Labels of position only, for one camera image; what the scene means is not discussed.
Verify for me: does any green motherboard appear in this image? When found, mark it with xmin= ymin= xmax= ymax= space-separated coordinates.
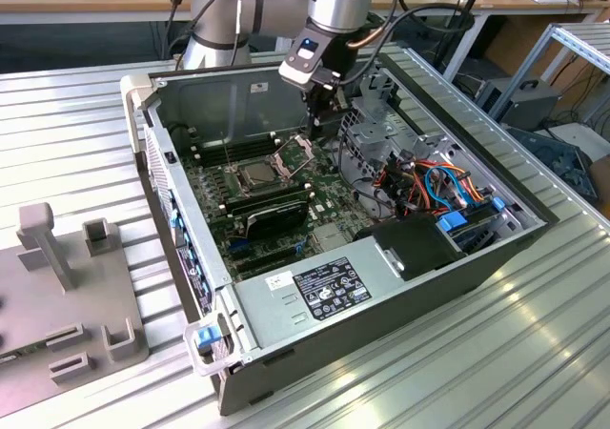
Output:
xmin=179 ymin=126 xmax=382 ymax=282

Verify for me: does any blue flat data wire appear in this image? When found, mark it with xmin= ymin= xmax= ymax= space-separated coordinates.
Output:
xmin=423 ymin=164 xmax=473 ymax=211

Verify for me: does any aluminium profile frame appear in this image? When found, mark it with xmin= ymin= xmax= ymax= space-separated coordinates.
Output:
xmin=490 ymin=21 xmax=610 ymax=125

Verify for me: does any black tripod stand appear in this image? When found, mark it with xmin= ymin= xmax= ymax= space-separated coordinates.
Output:
xmin=431 ymin=0 xmax=495 ymax=80

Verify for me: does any blue case latch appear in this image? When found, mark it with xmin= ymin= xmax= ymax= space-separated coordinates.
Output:
xmin=193 ymin=326 xmax=225 ymax=352

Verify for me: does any brown cardboard box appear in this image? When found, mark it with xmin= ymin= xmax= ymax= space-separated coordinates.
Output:
xmin=586 ymin=154 xmax=610 ymax=207

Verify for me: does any red orange wire bundle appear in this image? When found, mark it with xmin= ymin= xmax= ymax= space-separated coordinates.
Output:
xmin=374 ymin=161 xmax=430 ymax=215

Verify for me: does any silver chipset heatsink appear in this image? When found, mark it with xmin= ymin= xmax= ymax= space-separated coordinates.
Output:
xmin=312 ymin=223 xmax=350 ymax=253

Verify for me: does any black equipment box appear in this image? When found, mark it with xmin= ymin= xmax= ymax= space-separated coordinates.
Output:
xmin=475 ymin=78 xmax=564 ymax=133

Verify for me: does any dark teal plastic cover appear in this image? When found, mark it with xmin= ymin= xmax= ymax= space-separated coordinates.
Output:
xmin=504 ymin=126 xmax=602 ymax=207

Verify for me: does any open grey PC case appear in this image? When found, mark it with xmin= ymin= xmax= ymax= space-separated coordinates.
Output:
xmin=118 ymin=51 xmax=561 ymax=419

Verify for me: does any thin wire locking lever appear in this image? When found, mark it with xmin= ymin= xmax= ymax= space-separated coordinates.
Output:
xmin=220 ymin=131 xmax=234 ymax=169

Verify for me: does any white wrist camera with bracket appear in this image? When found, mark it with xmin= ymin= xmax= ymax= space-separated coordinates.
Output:
xmin=277 ymin=35 xmax=330 ymax=88

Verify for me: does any grey disk bay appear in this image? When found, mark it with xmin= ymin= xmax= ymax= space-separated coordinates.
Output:
xmin=447 ymin=204 xmax=525 ymax=256

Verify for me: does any silver power supply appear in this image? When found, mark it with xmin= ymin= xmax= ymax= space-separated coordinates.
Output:
xmin=232 ymin=235 xmax=407 ymax=354

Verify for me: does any black plastic shroud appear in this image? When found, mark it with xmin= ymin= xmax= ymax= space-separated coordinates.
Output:
xmin=355 ymin=211 xmax=467 ymax=283

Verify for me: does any black graphics card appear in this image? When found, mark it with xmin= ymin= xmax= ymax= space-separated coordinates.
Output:
xmin=239 ymin=197 xmax=312 ymax=242

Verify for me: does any orange flat data wire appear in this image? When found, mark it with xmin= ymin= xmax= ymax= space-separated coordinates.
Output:
xmin=412 ymin=160 xmax=485 ymax=201

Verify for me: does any green RAM stick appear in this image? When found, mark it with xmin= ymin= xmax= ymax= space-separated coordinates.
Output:
xmin=0 ymin=342 xmax=51 ymax=366

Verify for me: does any grey parts rack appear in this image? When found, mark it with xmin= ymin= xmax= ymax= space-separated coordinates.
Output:
xmin=0 ymin=202 xmax=150 ymax=416

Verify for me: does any black expansion slot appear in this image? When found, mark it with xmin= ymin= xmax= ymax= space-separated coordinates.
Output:
xmin=236 ymin=255 xmax=300 ymax=279
xmin=234 ymin=246 xmax=297 ymax=268

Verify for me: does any silver metal drive cage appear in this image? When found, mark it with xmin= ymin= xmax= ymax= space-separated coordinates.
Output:
xmin=338 ymin=61 xmax=462 ymax=196

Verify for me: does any black internal wire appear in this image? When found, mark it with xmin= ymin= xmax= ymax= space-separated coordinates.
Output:
xmin=328 ymin=126 xmax=352 ymax=187

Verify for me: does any CPU socket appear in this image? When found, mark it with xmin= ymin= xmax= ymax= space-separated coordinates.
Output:
xmin=230 ymin=153 xmax=295 ymax=197

